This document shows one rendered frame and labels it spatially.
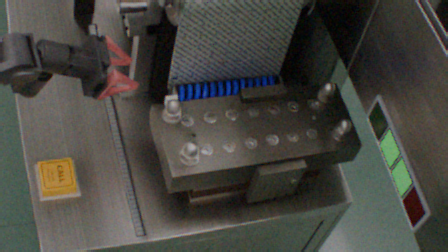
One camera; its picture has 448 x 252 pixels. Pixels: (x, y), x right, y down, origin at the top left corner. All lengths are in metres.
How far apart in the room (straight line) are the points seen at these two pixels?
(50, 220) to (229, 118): 0.40
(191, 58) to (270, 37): 0.16
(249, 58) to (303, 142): 0.19
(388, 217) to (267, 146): 1.34
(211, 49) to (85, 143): 0.33
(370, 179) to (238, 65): 1.37
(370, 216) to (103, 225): 1.42
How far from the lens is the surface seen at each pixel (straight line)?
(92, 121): 1.51
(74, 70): 1.27
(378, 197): 2.68
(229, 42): 1.35
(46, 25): 1.68
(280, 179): 1.39
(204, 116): 1.38
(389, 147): 1.26
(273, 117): 1.42
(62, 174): 1.42
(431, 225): 1.19
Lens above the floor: 2.15
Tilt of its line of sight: 56 degrees down
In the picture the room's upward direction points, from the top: 11 degrees clockwise
